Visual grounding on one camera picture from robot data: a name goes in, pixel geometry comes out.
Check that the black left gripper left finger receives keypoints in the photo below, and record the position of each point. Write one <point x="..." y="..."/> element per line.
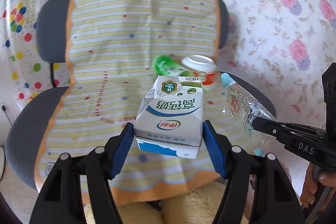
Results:
<point x="60" y="199"/>

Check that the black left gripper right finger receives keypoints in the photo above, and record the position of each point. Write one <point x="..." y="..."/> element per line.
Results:
<point x="274" y="199"/>

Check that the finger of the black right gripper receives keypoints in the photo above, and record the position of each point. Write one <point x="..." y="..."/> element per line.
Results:
<point x="281" y="130"/>

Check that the clear plastic bottle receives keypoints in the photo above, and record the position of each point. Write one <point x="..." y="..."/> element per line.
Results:
<point x="244" y="108"/>

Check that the white yogurt cup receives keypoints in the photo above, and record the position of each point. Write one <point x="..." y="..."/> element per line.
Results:
<point x="203" y="67"/>

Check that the white blue milk carton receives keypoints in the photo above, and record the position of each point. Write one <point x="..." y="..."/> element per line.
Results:
<point x="170" y="118"/>

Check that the person's right hand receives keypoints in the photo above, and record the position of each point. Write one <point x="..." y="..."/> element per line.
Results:
<point x="310" y="187"/>

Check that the white round floor device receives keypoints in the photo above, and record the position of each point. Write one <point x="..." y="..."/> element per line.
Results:
<point x="2" y="161"/>

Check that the beige plush cushion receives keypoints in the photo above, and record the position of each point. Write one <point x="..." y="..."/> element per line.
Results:
<point x="197" y="206"/>

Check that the grey office chair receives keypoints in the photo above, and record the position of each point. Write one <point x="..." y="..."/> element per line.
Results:
<point x="50" y="29"/>

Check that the floral backdrop cloth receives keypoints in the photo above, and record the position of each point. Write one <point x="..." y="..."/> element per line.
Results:
<point x="282" y="47"/>

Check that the yellow striped chair cloth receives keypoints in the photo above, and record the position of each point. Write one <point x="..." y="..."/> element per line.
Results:
<point x="149" y="176"/>

